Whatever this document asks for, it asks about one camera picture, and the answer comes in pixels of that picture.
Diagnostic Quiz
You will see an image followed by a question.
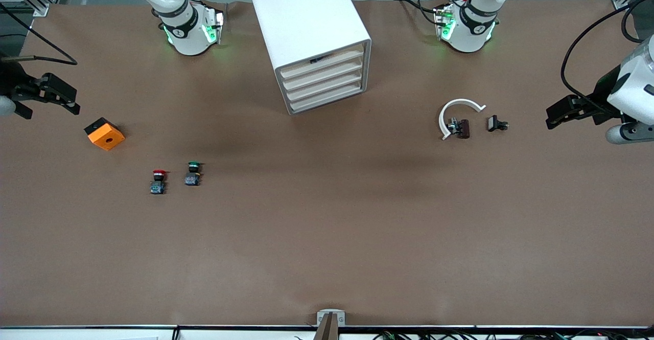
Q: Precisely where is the green push button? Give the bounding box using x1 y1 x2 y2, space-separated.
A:
184 162 203 187

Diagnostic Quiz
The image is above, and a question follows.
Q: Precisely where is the white half ring clamp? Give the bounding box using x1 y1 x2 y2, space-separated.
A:
439 98 486 141

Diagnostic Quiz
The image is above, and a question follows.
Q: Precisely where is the white drawer with black handle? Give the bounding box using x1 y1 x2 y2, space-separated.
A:
279 46 365 80

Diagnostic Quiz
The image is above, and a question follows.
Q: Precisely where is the white table edge rail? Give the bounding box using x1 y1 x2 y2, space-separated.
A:
0 325 654 340

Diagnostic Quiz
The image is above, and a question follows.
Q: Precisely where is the silver base connector plate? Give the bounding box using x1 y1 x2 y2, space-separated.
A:
434 4 456 41
213 10 226 45

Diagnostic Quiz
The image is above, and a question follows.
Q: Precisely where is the orange box with hole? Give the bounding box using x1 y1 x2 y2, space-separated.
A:
84 117 126 151

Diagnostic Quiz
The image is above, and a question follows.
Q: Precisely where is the red push button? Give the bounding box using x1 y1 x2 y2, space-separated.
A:
150 169 168 195

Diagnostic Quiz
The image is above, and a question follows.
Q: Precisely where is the plain white cabinet drawer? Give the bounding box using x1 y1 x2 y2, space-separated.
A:
282 58 365 91
285 69 366 102
288 81 367 114

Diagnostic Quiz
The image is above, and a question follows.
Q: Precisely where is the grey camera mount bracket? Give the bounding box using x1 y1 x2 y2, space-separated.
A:
314 309 346 340

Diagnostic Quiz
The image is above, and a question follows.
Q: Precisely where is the white drawer cabinet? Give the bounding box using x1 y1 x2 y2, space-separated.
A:
248 0 372 116

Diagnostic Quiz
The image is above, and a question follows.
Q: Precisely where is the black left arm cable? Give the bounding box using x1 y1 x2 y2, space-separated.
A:
560 0 645 108

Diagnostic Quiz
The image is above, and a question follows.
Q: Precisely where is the black cable bundle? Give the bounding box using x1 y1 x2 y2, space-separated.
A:
372 330 654 340

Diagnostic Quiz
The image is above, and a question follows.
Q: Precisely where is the black base cable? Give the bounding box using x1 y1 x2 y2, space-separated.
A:
394 0 441 26

